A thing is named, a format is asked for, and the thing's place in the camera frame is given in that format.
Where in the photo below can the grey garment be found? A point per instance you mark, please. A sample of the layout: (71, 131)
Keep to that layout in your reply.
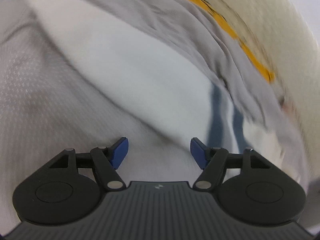
(175, 22)

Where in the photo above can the cream quilted mattress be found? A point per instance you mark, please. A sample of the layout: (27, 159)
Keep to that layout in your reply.
(275, 17)

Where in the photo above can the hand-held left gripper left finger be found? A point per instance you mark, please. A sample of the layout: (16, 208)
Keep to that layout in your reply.
(120, 152)

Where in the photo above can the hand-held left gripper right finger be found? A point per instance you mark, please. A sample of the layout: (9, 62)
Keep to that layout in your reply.
(198, 152)

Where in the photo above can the white fleece sweater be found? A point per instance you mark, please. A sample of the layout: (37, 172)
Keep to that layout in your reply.
(125, 62)

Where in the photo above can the white patterned bedsheet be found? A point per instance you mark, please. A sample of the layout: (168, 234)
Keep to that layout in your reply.
(37, 105)

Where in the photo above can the yellow pillow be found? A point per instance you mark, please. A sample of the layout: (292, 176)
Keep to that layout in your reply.
(225, 27)

